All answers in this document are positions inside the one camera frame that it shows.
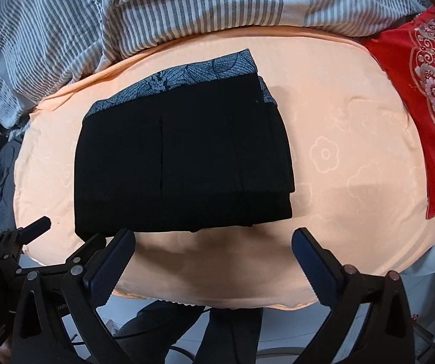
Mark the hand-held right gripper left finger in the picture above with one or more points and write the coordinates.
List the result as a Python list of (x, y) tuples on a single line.
[(111, 265)]

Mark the person's right leg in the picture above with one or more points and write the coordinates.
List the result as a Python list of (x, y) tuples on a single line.
[(236, 333)]

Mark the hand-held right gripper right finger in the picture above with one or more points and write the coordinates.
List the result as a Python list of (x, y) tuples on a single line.
[(312, 261)]

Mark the grey striped quilt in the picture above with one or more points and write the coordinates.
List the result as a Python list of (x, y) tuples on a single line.
[(164, 7)]

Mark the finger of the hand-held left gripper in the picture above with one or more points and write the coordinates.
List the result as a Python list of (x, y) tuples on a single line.
[(88, 250), (35, 229)]

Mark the peach blanket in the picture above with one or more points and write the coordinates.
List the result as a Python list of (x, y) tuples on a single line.
[(354, 197)]

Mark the person's left leg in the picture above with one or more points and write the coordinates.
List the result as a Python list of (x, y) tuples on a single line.
[(156, 326)]

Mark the dark grey cloth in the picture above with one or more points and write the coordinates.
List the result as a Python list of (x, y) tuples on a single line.
[(5, 167)]

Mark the person's leg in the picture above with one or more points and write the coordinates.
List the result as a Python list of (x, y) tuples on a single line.
[(156, 326), (236, 333)]

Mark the red embroidered pillow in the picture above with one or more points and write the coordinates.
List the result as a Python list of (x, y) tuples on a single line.
[(399, 83)]

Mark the black pants with patterned waistband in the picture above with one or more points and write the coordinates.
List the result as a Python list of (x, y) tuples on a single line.
[(202, 159)]

